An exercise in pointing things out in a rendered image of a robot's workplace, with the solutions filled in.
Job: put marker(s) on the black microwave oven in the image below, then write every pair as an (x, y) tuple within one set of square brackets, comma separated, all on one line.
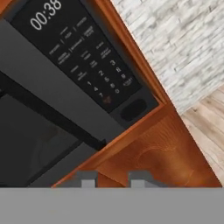
[(87, 61)]

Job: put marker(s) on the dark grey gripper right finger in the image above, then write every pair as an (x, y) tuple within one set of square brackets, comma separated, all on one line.
[(140, 176)]

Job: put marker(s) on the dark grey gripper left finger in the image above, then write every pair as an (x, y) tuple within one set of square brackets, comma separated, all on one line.
[(84, 177)]

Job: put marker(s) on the dark grey microwave door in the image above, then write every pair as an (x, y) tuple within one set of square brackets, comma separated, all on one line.
[(38, 102)]

